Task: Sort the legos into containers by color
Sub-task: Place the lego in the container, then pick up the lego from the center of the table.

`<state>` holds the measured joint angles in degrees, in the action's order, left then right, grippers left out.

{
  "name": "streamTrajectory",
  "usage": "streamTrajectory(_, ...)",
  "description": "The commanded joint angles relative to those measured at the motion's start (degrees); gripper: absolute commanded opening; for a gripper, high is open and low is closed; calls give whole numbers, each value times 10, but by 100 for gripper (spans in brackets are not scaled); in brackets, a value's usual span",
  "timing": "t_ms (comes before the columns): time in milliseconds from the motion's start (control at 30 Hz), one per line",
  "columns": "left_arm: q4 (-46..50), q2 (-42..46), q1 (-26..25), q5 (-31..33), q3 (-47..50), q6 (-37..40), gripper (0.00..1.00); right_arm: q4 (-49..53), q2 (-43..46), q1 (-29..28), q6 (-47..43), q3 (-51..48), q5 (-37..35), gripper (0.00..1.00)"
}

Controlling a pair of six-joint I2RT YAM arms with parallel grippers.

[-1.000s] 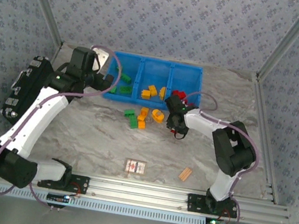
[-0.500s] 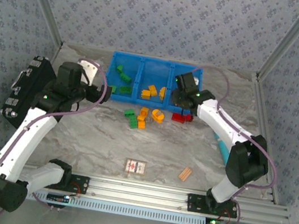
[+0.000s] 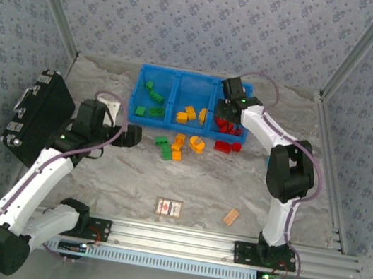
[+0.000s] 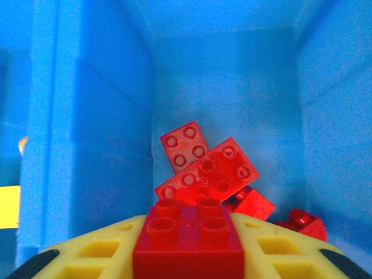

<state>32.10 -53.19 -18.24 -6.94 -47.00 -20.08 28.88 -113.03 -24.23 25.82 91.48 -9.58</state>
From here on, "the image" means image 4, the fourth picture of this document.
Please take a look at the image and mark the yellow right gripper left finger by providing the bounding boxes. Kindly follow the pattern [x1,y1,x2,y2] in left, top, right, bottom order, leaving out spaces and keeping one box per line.
[5,214,148,279]

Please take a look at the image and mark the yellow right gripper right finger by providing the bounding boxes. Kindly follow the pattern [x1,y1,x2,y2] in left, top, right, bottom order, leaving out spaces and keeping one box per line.
[231,213,372,279]

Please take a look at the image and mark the red lego brick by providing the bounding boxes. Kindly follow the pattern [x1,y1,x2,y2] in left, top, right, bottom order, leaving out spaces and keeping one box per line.
[159,120,210,174]
[273,208,328,242]
[133,197,245,279]
[223,185,276,221]
[153,137,260,204]

